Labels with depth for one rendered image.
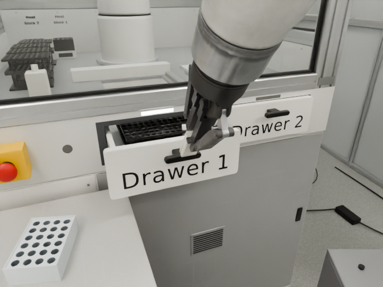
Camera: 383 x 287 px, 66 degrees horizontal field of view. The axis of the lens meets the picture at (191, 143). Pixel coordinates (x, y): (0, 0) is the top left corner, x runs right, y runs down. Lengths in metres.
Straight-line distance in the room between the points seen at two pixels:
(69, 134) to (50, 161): 0.08
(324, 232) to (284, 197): 0.83
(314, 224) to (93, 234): 1.48
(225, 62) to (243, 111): 0.50
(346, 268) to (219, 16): 0.38
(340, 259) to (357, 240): 1.41
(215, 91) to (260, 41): 0.09
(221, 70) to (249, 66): 0.03
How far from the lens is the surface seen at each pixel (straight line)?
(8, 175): 0.69
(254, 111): 0.82
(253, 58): 0.31
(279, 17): 0.27
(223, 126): 0.39
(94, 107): 0.70
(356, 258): 0.52
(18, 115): 0.71
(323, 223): 1.95
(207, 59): 0.32
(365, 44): 2.47
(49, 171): 0.76
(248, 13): 0.26
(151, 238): 0.93
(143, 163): 0.60
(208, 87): 0.35
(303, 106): 0.92
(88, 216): 0.70
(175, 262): 1.04
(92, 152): 0.74
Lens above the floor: 1.19
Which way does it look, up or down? 26 degrees down
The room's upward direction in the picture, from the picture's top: straight up
